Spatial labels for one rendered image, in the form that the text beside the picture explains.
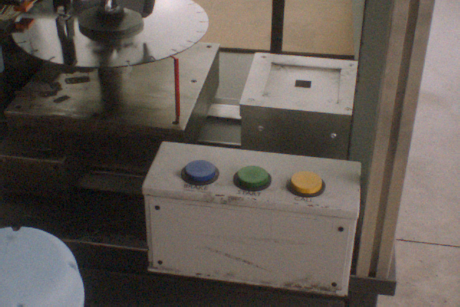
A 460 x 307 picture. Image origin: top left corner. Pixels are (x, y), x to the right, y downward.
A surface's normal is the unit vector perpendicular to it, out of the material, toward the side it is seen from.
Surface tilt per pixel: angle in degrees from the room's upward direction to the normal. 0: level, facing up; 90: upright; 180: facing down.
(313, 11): 0
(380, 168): 90
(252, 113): 90
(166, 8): 0
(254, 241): 90
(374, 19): 90
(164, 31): 0
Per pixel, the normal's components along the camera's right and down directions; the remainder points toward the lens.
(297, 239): -0.17, 0.53
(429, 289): 0.01, -0.84
